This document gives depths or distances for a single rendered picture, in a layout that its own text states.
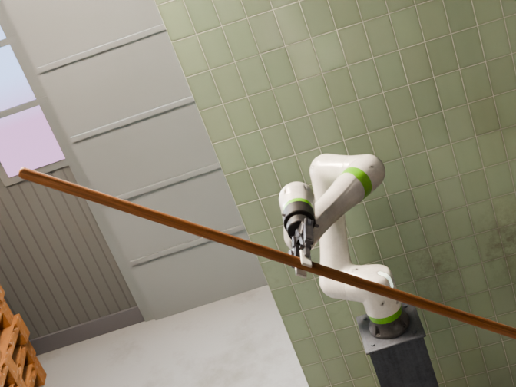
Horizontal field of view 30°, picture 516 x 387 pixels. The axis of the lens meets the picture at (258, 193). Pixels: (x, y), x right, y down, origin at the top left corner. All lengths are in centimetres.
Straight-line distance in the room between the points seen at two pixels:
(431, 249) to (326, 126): 74
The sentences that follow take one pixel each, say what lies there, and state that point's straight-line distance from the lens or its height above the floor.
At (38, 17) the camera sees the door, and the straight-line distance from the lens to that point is 535.
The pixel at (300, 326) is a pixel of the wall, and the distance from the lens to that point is 429.
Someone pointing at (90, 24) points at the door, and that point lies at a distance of 533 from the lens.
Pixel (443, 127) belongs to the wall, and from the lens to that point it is 384.
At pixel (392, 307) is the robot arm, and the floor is 132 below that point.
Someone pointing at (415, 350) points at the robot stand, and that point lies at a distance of 348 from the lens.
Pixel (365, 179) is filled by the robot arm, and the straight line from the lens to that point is 319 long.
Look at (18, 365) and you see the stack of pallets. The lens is 593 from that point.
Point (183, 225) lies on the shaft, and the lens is 255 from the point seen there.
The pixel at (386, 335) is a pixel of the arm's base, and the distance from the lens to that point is 346.
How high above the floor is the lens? 339
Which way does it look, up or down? 28 degrees down
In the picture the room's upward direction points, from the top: 21 degrees counter-clockwise
